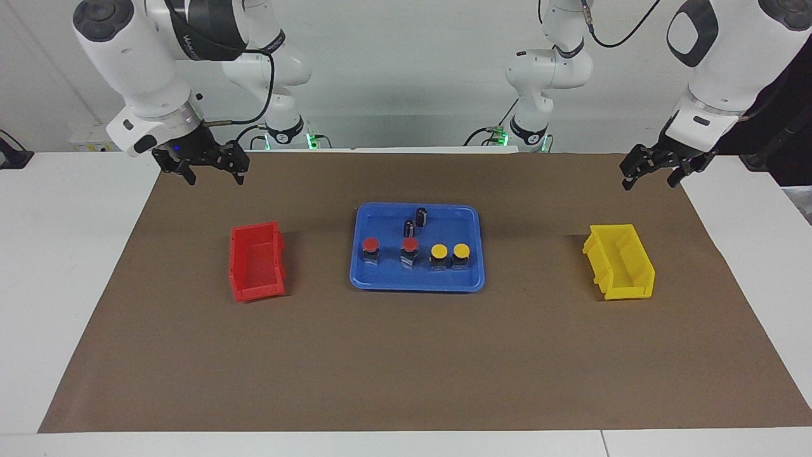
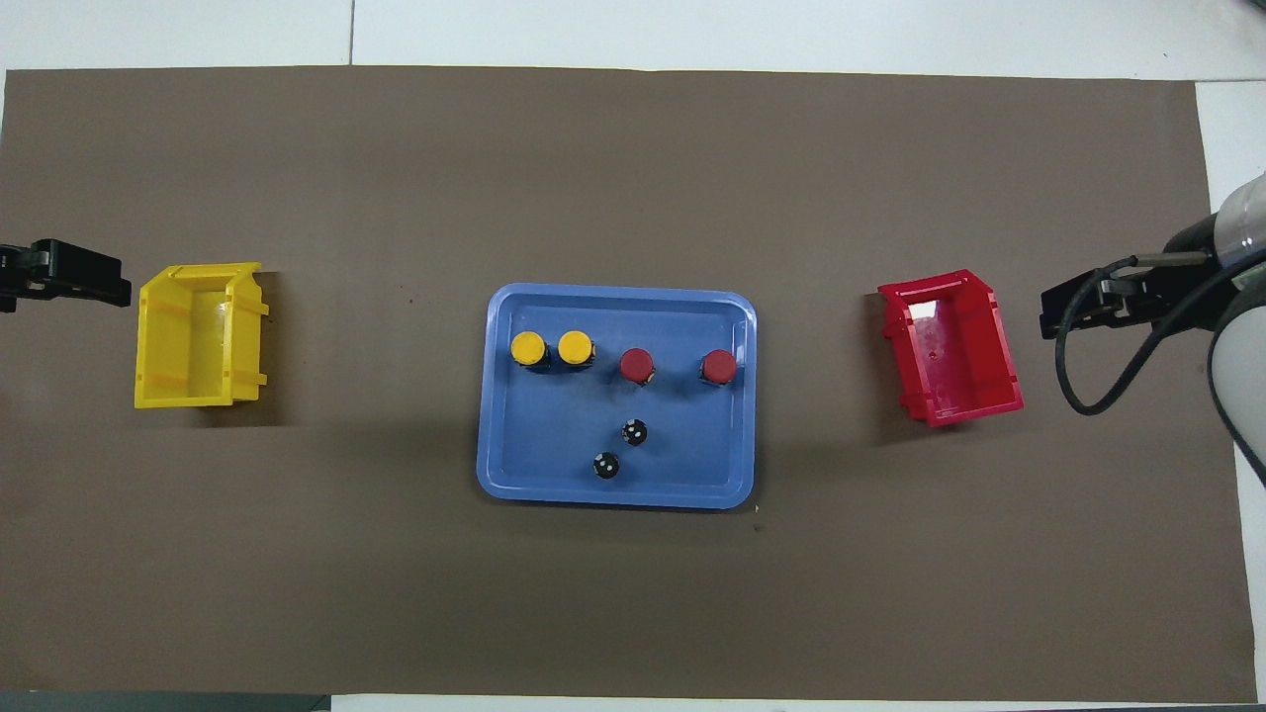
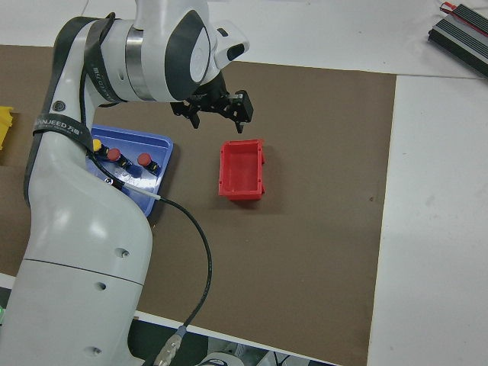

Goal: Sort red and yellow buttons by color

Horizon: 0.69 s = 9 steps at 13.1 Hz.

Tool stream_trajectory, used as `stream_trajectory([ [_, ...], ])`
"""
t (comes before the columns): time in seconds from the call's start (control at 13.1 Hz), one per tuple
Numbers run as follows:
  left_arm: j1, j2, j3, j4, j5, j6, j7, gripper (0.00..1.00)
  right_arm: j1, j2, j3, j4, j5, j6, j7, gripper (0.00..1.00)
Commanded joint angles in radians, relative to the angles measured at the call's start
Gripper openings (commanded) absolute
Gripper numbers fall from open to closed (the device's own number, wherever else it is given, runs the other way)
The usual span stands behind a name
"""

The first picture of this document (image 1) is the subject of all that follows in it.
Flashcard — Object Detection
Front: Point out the black base cable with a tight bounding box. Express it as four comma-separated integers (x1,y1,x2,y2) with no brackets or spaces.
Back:
463,98,520,147
233,124,270,150

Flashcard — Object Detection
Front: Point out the black clamp mount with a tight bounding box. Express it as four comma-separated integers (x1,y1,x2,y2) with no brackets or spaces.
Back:
0,129,34,169

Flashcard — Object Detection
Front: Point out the brown paper mat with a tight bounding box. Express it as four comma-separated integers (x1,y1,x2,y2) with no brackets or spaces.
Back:
38,151,812,434

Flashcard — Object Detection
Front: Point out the white wall power box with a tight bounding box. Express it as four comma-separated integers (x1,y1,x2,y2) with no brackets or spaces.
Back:
69,126,122,152

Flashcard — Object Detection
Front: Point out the blue plastic tray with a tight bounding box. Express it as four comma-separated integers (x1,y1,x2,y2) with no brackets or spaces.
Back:
350,202,486,293

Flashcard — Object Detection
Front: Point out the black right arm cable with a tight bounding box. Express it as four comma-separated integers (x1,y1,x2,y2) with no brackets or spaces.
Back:
206,48,275,128

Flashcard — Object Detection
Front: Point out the yellow plastic bin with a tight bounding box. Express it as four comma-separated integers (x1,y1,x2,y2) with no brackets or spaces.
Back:
582,223,655,301

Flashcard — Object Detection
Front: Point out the black equipment stand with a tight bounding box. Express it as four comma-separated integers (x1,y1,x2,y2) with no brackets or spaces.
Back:
717,38,812,186

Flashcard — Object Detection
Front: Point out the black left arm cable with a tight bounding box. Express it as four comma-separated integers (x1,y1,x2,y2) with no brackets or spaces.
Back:
580,0,662,49

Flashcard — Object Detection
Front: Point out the red plastic bin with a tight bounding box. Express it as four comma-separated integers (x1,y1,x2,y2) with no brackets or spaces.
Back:
228,221,287,303

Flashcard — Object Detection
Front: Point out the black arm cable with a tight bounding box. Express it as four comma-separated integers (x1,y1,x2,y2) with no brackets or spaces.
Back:
206,48,275,128
580,0,662,49

